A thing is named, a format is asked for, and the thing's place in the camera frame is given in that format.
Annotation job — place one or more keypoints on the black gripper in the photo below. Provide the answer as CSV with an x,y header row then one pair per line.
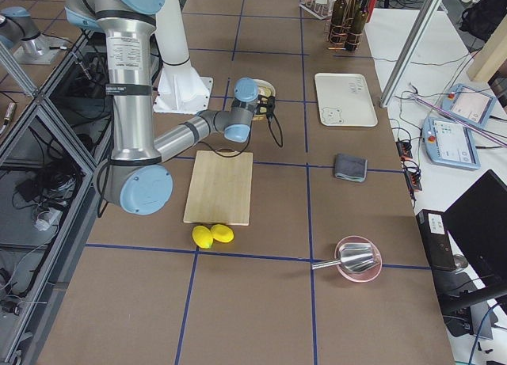
x,y
260,105

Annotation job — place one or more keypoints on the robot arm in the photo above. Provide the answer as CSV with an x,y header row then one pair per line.
x,y
133,176
19,29

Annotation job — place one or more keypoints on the cream bear tray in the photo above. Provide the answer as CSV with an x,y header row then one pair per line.
x,y
344,100

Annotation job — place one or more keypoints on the white round plate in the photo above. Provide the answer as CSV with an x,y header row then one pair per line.
x,y
260,82

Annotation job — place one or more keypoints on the wooden cutting board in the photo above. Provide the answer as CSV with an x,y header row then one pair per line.
x,y
220,189

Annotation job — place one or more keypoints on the grey folded cloth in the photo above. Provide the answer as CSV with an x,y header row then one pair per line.
x,y
350,168

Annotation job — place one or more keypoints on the dark wine bottle upper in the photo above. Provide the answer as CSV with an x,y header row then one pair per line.
x,y
336,20

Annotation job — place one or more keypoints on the dark wine bottle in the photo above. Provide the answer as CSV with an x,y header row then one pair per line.
x,y
360,13
336,20

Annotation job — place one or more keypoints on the dark wine bottle lower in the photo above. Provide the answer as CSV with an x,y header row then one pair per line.
x,y
360,13

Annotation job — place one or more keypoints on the upper yellow lemon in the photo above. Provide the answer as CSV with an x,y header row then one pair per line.
x,y
222,233

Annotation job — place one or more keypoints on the yellow lemon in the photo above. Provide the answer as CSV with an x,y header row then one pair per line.
x,y
202,237
222,233

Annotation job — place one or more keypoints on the lower yellow lemon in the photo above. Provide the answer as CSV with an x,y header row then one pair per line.
x,y
202,237

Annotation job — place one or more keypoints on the black power strip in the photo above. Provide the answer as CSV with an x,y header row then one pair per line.
x,y
411,169

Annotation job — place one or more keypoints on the metal scoop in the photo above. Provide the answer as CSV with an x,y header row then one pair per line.
x,y
352,257

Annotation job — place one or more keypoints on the near teach pendant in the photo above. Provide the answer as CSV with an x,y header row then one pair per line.
x,y
450,144

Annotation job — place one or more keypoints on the teach pendant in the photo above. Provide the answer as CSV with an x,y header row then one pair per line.
x,y
473,105
450,144

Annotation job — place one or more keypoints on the pink bowl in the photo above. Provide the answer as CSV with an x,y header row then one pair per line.
x,y
362,277

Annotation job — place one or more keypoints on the black computer box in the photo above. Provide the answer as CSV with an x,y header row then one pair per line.
x,y
435,239

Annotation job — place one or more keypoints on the far teach pendant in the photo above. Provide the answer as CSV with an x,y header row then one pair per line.
x,y
473,105

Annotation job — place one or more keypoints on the black laptop monitor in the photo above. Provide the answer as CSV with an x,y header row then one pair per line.
x,y
477,223

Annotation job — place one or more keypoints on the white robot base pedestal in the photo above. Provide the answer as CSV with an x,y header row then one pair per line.
x,y
180,88

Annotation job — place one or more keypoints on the copper wire bottle rack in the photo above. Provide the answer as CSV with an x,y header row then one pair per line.
x,y
347,20

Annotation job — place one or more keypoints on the aluminium frame post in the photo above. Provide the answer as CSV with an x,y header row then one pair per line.
x,y
421,23

